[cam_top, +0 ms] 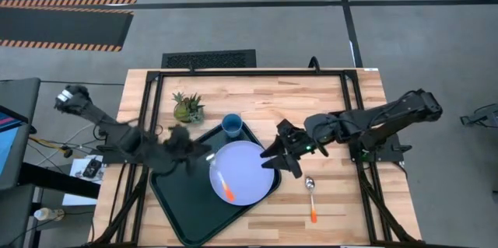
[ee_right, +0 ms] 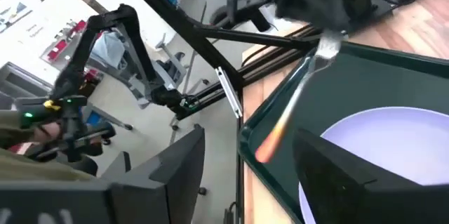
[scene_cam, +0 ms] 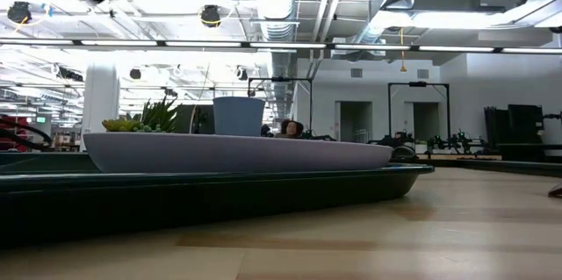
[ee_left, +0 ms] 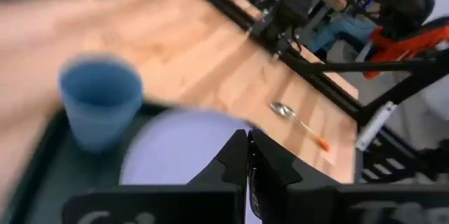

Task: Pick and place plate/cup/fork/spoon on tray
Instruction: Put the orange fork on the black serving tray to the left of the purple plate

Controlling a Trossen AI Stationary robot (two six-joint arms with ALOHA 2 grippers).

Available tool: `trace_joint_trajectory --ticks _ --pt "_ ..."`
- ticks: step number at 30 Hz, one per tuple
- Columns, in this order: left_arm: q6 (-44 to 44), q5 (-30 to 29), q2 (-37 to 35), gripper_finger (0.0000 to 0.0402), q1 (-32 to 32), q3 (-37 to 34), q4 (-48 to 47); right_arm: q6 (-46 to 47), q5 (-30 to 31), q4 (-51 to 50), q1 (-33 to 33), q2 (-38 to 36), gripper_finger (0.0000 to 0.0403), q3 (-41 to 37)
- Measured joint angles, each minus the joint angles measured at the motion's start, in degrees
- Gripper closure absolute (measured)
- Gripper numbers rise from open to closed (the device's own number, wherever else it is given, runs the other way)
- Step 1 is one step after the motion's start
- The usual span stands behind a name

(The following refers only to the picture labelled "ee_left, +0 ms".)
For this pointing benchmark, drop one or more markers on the white round plate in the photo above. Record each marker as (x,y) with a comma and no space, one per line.
(175,146)

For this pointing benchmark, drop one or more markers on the orange fabric item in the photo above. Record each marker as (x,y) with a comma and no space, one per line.
(396,46)

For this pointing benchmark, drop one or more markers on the black office chair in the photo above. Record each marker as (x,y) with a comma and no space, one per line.
(400,3)

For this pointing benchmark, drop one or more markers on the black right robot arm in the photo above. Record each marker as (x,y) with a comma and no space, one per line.
(291,6)

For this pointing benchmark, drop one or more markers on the blue plastic cup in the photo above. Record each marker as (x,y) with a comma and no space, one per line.
(100,111)

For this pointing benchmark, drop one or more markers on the seated person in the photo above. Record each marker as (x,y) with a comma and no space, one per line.
(336,29)

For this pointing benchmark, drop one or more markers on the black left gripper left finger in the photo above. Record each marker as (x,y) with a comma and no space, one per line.
(228,168)

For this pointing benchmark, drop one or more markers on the white label bracket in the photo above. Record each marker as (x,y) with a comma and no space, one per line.
(375,125)

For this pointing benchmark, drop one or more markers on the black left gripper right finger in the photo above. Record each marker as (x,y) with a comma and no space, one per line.
(273,175)

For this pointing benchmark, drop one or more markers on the black frame strut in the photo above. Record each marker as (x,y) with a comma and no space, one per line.
(403,88)

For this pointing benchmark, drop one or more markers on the black table edge rail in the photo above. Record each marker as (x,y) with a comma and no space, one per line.
(315,76)

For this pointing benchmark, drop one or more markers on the dark green plastic tray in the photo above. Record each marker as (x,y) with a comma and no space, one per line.
(52,182)

